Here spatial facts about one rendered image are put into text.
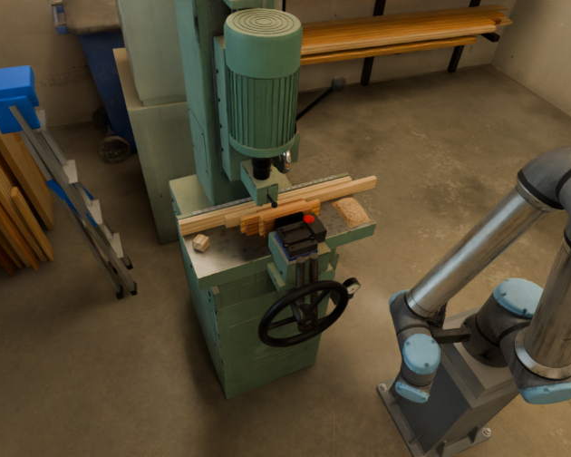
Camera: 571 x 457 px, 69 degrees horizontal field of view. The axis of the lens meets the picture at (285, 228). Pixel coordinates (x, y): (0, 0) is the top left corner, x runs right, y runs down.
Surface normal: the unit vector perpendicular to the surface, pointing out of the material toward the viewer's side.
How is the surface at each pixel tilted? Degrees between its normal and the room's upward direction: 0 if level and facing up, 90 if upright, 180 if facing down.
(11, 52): 90
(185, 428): 1
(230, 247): 0
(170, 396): 1
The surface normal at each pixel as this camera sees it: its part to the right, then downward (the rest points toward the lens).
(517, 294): 0.07, -0.75
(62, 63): 0.36, 0.69
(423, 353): -0.11, -0.62
